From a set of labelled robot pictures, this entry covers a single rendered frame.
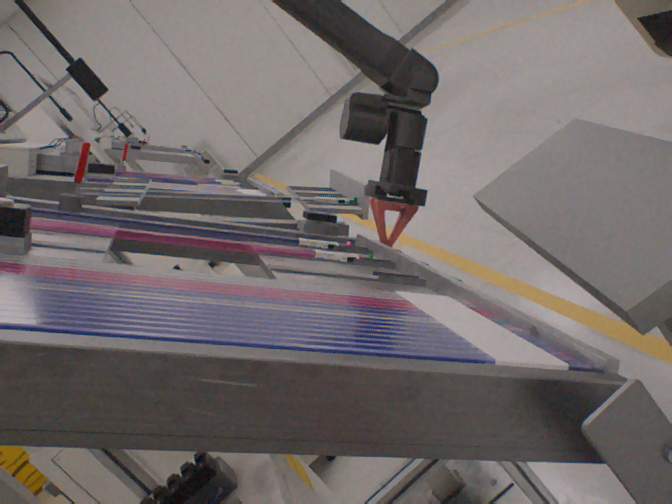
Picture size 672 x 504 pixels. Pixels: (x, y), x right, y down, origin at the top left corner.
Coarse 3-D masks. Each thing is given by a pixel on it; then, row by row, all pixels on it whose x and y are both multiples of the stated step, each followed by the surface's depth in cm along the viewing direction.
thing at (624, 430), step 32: (640, 384) 43; (608, 416) 43; (640, 416) 43; (608, 448) 43; (640, 448) 44; (192, 480) 94; (224, 480) 95; (384, 480) 128; (416, 480) 126; (640, 480) 44
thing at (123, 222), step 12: (48, 216) 93; (60, 216) 93; (72, 216) 93; (84, 216) 94; (96, 216) 94; (108, 216) 95; (144, 228) 96; (156, 228) 96; (168, 228) 97; (180, 228) 97; (192, 228) 98; (204, 228) 98; (264, 240) 100; (276, 240) 101; (288, 240) 101
